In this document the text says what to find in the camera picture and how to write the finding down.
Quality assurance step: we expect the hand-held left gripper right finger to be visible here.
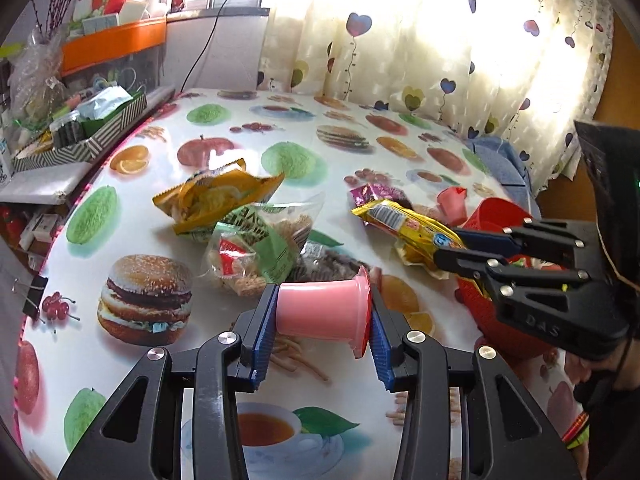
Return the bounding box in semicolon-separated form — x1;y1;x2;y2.
367;290;583;480

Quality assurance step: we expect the black white striped box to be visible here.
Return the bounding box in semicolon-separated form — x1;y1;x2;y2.
10;91;149;173

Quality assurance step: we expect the pale blue packet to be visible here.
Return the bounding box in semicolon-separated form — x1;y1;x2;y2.
80;85;133;121

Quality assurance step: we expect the yellow chip bag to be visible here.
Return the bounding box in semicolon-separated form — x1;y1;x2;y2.
152;158;286;236

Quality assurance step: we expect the purple snack packet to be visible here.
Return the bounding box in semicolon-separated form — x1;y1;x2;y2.
347;182;415;212

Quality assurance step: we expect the pink jelly cup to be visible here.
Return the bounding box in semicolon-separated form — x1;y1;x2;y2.
275;266;373;361
436;186;468;223

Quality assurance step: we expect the black binder clip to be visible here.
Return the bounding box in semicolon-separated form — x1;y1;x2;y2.
12;275;48;318

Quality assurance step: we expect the clear green peanut bag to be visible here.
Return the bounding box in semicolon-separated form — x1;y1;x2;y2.
202;202;326;298

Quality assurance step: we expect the fruit printed tablecloth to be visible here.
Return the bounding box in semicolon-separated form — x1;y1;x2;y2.
15;87;591;480

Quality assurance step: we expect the yellow snack bar packet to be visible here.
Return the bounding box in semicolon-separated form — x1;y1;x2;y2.
350;199;468;281

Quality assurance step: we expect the heart printed curtain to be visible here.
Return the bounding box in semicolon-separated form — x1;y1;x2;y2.
257;0;616;196

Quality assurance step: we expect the small white box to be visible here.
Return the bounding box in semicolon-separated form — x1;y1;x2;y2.
117;0;151;23

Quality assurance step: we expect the white shelf board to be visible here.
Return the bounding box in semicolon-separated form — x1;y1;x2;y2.
0;160;108;206

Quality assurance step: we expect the clear cellophane wrap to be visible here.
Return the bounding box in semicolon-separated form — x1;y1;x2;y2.
10;25;66;126

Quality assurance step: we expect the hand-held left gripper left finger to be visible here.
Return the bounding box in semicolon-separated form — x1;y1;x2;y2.
57;282;281;480

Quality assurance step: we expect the clear storage box orange lid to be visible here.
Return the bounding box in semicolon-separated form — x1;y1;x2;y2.
60;16;168;106

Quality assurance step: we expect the black cable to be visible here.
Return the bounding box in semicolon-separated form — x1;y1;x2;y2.
180;0;233;92

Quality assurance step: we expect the dark clear snack packet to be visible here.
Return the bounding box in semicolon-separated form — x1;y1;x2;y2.
295;242;371;286

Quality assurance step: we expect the blue checked towel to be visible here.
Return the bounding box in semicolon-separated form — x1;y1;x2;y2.
467;135;541;211

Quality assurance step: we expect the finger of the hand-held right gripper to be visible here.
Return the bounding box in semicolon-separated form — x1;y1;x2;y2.
432;247;601;306
452;219;598;261

